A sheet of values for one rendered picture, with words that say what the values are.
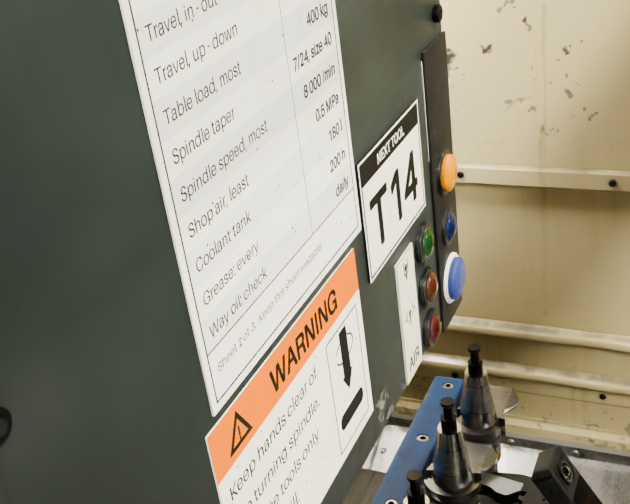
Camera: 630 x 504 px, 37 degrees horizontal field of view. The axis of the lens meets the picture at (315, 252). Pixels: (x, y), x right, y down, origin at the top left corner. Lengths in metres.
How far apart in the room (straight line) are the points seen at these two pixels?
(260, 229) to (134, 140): 0.09
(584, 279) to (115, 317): 1.21
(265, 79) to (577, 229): 1.08
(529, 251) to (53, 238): 1.22
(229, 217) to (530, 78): 1.01
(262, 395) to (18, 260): 0.16
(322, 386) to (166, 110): 0.19
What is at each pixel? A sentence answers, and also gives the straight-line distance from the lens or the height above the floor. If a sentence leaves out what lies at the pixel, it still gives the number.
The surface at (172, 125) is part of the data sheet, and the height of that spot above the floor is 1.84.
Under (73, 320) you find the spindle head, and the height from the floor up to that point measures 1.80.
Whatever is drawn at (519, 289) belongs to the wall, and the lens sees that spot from 1.50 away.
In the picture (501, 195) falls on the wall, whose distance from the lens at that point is 1.43.
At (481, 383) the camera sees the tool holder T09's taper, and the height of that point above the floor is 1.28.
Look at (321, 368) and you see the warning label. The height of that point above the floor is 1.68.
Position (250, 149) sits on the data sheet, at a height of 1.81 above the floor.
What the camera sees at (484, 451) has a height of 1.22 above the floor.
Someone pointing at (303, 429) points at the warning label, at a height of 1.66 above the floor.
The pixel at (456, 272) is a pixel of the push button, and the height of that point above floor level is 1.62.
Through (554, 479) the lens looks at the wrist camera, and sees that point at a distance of 0.99.
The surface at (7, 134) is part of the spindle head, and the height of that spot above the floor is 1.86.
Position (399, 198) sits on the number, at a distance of 0.54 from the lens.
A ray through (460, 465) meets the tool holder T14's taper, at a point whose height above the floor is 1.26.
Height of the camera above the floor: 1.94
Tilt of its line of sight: 28 degrees down
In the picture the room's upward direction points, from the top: 8 degrees counter-clockwise
